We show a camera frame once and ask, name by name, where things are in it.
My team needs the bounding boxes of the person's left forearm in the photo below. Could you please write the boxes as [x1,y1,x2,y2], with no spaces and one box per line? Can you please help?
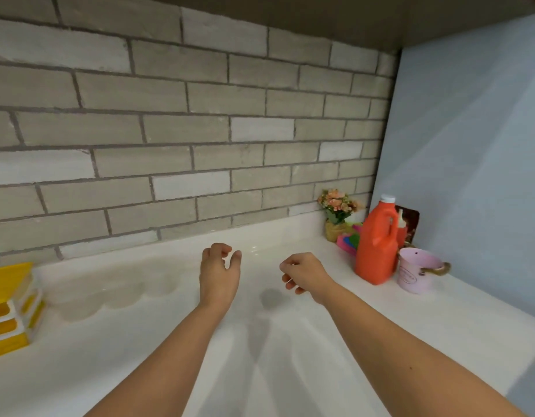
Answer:
[83,299,232,417]

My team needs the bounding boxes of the pink flowers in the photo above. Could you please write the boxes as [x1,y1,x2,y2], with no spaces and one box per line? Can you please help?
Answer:
[317,188,365,244]

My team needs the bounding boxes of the pink plastic basket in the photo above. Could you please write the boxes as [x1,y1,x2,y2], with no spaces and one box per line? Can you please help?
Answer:
[335,232,360,257]

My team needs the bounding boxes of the orange squeeze bottle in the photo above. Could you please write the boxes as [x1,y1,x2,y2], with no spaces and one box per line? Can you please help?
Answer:
[396,208,409,251]

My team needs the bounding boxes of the orange jug with white cap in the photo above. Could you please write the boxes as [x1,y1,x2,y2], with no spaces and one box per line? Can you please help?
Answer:
[354,194,401,286]

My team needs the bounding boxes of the person's right hand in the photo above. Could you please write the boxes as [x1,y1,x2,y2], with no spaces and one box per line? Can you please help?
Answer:
[279,252,338,305]

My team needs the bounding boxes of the white countertop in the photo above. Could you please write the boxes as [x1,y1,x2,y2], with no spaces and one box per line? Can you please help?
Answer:
[0,208,535,417]

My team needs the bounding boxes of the person's right forearm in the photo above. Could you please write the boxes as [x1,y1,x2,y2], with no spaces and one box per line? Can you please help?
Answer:
[319,283,527,417]

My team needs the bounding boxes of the brown coffee pouch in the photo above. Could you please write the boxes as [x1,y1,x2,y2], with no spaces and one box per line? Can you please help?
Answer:
[394,206,421,249]

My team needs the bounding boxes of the yellow white mini drawer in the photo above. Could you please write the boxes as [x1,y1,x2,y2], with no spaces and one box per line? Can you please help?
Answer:
[0,273,47,348]

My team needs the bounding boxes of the clear plastic container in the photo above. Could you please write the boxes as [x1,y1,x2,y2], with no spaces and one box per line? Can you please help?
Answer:
[57,286,104,323]
[142,266,182,298]
[101,275,146,310]

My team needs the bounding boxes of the pink metal bucket with rope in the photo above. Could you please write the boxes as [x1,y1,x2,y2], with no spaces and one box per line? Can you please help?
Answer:
[396,247,452,295]

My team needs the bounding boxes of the person's left hand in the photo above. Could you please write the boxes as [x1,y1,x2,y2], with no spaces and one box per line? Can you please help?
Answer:
[199,243,243,311]

